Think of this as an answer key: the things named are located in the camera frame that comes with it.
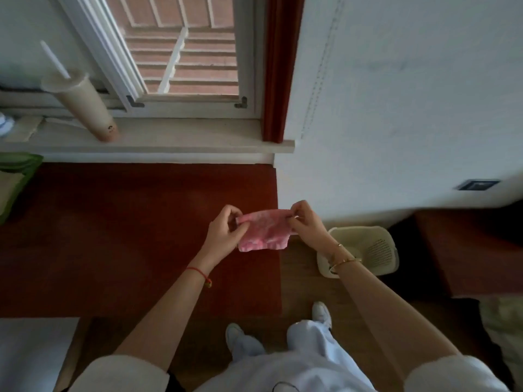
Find person's left hand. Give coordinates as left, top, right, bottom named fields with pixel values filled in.
left=196, top=205, right=250, bottom=266

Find person's right hand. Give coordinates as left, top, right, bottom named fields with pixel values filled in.
left=285, top=200, right=336, bottom=253

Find pink patterned sock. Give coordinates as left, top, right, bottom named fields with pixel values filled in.
left=237, top=210, right=300, bottom=253

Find person's right forearm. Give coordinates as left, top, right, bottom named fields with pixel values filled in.
left=325, top=243, right=462, bottom=384

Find person's left forearm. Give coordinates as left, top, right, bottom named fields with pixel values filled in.
left=110, top=254, right=217, bottom=370

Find cream plastic waste basket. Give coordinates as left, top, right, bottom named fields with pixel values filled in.
left=317, top=226, right=399, bottom=279

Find person's white right shoe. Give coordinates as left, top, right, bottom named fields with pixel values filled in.
left=312, top=301, right=332, bottom=329

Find person's white shoe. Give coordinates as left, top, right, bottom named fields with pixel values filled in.
left=226, top=323, right=266, bottom=364
left=312, top=301, right=332, bottom=329

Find person's white left shoe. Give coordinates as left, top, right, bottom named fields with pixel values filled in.
left=226, top=323, right=266, bottom=364

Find person's white trousers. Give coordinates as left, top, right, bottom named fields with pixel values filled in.
left=233, top=320, right=374, bottom=388

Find stone window sill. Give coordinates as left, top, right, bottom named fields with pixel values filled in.
left=0, top=115, right=295, bottom=155

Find person's white shirt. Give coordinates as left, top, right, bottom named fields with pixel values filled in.
left=67, top=353, right=511, bottom=392

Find dark red curtain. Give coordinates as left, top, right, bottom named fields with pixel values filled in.
left=261, top=0, right=306, bottom=144

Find dark red cabinet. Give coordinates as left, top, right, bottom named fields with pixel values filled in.
left=413, top=206, right=523, bottom=298

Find beige paper drink cup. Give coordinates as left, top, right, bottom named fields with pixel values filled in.
left=41, top=71, right=120, bottom=143

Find pale crumpled cloth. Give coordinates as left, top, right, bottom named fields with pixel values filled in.
left=478, top=296, right=523, bottom=380

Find white bedding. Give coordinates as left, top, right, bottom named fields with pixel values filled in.
left=0, top=317, right=80, bottom=392

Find white drinking straw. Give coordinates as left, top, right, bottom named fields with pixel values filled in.
left=39, top=40, right=71, bottom=80

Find blue white object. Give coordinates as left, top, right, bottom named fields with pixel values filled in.
left=0, top=112, right=16, bottom=138

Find red string bracelet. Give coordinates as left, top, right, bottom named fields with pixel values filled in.
left=186, top=267, right=213, bottom=289

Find gold bangle bracelet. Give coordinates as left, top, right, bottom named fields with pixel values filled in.
left=329, top=257, right=363, bottom=275

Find white window frame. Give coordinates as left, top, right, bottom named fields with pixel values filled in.
left=55, top=0, right=264, bottom=119

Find grey wall socket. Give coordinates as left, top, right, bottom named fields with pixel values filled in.
left=454, top=179, right=501, bottom=191

